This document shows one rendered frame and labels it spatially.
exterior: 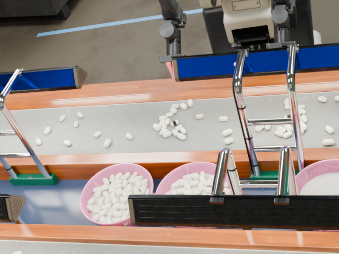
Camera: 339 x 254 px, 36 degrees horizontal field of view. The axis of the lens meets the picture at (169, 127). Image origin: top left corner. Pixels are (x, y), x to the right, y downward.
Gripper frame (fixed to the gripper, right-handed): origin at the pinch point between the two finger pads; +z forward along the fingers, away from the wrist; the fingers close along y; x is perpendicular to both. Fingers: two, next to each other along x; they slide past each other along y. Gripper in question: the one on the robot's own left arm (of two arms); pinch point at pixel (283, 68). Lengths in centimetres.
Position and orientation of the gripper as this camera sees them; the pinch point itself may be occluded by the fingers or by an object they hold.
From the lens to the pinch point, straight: 195.0
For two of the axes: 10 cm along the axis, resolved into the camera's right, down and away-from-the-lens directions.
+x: 3.4, 0.5, 9.4
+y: 9.4, -0.4, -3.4
